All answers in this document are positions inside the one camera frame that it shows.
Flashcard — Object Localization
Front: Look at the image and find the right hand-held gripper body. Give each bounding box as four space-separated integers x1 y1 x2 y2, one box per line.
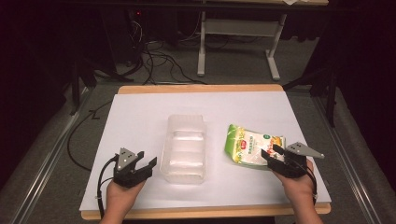
270 141 325 179

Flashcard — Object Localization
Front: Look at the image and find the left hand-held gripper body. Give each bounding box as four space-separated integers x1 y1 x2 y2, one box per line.
112 147 148 189

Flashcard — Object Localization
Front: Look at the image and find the green and white snack bag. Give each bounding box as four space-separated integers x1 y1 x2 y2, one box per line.
224 123 287 171

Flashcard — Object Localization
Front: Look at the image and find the person's left hand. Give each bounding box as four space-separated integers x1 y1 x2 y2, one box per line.
106 178 147 217

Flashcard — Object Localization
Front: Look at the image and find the person's right hand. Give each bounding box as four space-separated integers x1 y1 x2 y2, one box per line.
273 158 316 207

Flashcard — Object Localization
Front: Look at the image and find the white table sheet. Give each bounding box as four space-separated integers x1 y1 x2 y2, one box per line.
78 91 332 213

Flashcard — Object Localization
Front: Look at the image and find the clear plastic container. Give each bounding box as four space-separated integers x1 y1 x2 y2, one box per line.
160 113 208 185

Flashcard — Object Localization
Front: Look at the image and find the black stand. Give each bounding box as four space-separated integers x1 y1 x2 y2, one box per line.
68 55 135 117
282 66 340 129

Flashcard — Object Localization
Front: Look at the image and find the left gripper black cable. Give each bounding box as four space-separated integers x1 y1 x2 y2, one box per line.
95 154 121 219

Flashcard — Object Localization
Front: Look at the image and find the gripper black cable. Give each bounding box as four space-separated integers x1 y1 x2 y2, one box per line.
95 154 121 219
305 167 319 206

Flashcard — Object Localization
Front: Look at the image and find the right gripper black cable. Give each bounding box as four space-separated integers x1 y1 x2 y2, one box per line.
305 167 319 206

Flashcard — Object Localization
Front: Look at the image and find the metal floor rail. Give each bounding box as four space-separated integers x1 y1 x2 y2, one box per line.
312 96 386 224
8 88 94 224

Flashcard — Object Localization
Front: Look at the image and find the black floor cable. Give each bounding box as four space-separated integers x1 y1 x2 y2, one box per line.
66 100 114 173

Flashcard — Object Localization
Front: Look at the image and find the tangle of black floor cables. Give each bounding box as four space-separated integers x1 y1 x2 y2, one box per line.
124 18 208 86

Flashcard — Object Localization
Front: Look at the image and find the white metal desk frame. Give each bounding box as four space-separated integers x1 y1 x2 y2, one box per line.
196 10 288 82

